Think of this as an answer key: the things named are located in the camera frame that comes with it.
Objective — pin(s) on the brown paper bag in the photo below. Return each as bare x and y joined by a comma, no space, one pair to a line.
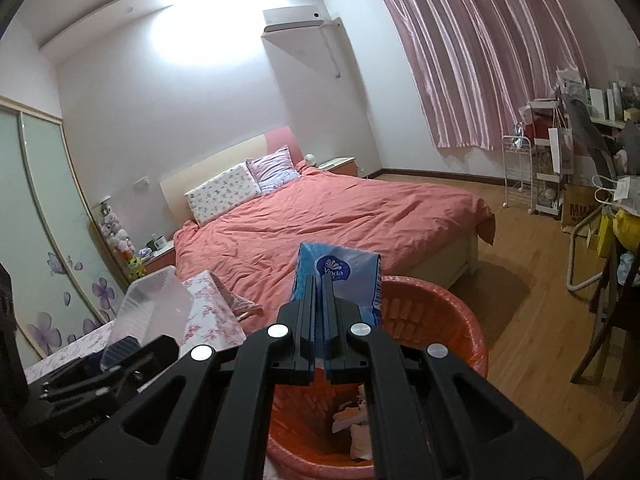
577,207

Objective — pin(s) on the clear plastic tray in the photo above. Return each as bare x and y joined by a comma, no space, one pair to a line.
150,305

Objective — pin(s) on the yellow green plush toy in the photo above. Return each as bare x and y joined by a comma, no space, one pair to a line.
136,266

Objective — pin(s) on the pink striped curtain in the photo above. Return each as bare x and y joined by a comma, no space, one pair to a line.
475,60

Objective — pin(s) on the white round night light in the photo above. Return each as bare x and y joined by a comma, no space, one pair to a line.
311,159

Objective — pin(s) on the white wall socket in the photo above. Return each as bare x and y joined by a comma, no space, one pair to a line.
141,183

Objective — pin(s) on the cream and pink headboard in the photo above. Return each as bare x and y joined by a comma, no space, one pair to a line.
215,160

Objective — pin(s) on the white floral pillow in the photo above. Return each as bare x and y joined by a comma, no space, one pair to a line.
220,190

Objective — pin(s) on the pink nightstand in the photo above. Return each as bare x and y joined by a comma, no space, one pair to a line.
340,165
162,258

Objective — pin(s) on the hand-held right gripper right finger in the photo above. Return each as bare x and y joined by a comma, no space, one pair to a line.
331,320

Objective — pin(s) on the white trolley cart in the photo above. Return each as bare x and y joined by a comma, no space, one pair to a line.
550,177

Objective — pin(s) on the pink floral tablecloth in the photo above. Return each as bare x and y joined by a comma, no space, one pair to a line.
210,320

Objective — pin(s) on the pink striped pillow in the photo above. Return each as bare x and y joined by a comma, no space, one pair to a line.
272,170

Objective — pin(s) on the white air conditioner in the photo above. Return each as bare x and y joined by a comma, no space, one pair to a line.
292,17

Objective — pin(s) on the blue tissue pack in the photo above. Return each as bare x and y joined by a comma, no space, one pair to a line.
345,270

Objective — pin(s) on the yellow bag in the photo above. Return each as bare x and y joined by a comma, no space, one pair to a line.
627,227

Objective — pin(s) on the crumpled white paper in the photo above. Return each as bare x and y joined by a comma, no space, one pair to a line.
357,435

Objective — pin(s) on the white paper bag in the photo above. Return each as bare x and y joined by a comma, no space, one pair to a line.
560,152

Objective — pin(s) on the dark wooden chair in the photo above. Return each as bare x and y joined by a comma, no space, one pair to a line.
600,320

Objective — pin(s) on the white metal tube frame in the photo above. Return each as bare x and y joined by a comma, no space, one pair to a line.
572,260

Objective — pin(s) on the bed with red duvet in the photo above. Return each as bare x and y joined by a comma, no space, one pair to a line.
325,210

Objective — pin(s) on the air conditioner wind deflector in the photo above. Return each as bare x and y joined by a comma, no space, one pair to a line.
300,45

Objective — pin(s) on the wardrobe with purple flower doors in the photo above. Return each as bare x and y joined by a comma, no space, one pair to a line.
45,210

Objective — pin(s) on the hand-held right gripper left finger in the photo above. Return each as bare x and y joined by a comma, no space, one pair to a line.
310,320

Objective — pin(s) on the orange plastic basket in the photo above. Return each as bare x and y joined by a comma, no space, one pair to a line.
425,310

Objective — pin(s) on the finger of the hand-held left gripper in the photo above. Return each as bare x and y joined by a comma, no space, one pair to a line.
120,352

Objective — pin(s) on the white mug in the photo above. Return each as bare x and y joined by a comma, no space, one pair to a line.
159,243

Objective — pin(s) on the dark grey hanging cloth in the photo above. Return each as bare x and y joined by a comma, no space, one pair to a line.
590,130

